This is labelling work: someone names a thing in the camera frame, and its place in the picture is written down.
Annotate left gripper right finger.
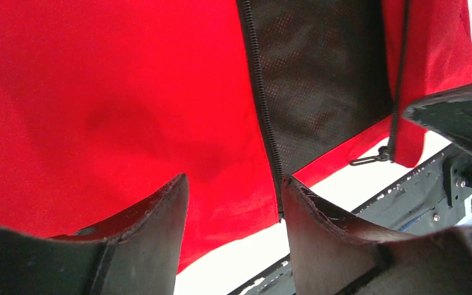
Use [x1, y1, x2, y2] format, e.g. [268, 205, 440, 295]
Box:
[281, 176, 472, 294]

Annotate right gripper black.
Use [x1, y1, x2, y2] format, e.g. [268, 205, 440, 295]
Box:
[403, 84, 472, 208]

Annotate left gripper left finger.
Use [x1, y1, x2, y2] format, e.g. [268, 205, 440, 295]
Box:
[0, 174, 189, 294]

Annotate red jacket black lining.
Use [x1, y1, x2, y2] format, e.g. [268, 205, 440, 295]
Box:
[0, 1, 472, 270]

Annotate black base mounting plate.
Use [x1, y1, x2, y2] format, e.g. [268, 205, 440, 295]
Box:
[235, 145, 472, 294]

